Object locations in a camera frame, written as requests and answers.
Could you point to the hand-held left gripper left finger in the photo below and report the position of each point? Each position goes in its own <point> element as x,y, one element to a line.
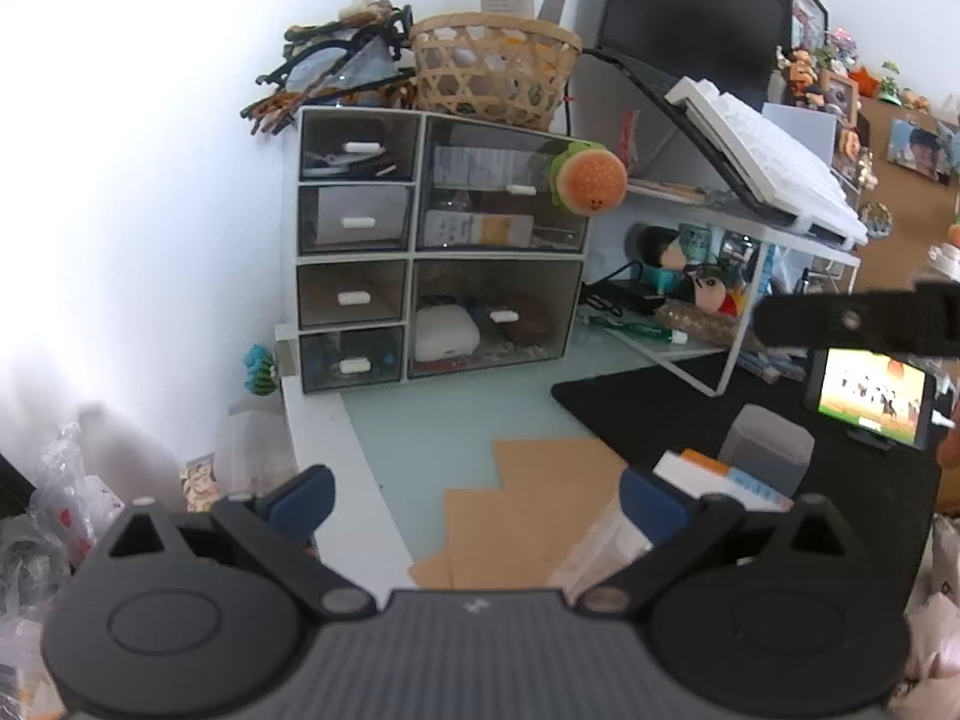
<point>300,501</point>

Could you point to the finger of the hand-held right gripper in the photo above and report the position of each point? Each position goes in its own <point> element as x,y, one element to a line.
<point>810,322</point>

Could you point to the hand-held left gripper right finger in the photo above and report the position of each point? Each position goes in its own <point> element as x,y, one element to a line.
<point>652,508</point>

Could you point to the large smoky drawer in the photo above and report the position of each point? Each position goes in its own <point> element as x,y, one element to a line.
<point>555,236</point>
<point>540,277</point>

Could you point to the small smoky drawer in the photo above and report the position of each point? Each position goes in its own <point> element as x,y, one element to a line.
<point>352,298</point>
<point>358,223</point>
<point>354,366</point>
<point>360,146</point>

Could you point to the white drawer organizer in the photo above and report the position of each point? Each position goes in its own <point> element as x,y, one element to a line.
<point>415,255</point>

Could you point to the blue white box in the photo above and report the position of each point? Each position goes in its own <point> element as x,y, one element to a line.
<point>772,369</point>

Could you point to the white desk riser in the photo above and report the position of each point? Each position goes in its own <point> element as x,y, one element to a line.
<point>731,367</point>

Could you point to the black smartphone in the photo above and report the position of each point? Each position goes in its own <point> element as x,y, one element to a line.
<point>870,394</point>

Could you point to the blue drink can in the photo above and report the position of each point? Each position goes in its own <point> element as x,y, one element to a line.
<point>739,259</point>

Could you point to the cartoon print pack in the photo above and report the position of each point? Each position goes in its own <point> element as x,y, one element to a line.
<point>201,487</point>

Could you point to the black desk mat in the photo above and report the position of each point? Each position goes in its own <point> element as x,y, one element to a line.
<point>660,405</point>

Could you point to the lying cartoon figure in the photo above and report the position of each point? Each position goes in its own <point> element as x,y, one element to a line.
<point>709,292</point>

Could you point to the brown snack bag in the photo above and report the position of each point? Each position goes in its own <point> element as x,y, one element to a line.
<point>697,319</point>

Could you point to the black phone stand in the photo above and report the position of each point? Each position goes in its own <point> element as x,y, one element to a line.
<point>870,441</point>

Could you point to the teal toy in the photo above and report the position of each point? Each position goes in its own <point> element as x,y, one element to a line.
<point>261,371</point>

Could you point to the green drink can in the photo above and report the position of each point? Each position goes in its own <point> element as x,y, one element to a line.
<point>697,240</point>

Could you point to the brown cardboard sheet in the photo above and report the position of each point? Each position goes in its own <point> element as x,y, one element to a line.
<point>510,510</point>

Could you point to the black-haired cartoon boy figure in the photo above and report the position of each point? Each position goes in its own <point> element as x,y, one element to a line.
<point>660,247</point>

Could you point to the photo print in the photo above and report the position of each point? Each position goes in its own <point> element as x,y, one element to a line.
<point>922,150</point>

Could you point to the green ointment tube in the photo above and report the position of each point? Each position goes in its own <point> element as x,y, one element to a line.
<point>637,328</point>

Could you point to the white keyboard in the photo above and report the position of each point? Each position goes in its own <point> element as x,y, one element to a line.
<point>772,150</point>

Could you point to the white rounded case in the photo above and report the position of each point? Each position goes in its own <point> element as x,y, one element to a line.
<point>446,334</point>

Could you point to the brown pouch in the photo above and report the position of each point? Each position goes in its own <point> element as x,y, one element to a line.
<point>529,322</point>

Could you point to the crumpled clear plastic bag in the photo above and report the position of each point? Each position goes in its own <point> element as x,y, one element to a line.
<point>67,495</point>

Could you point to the row of small figurines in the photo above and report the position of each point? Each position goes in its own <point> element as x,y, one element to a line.
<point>799,71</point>

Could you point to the pink packet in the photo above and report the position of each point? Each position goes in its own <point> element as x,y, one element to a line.
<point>630,142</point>

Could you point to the hamburger plush toy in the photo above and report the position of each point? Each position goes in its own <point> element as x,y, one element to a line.
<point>589,180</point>

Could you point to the pink cloth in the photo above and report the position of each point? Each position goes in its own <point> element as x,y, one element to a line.
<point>937,615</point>

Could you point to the white yellow medicine box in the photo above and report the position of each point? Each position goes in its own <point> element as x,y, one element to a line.
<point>480,229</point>

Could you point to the black laptop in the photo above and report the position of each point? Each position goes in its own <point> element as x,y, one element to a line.
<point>690,7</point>

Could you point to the printed paper leaflet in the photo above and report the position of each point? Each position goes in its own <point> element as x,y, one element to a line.
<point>480,165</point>

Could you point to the woven bamboo basket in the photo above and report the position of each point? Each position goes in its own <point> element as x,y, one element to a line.
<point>487,75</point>

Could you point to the grey nail file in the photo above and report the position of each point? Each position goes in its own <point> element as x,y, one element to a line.
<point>553,4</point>

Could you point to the black hair clips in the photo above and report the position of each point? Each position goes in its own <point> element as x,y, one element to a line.
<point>330,67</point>

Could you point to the wooden picture frame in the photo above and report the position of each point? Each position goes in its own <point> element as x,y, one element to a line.
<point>840,94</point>

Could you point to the black picture frame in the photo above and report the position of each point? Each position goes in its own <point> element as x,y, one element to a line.
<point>806,15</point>

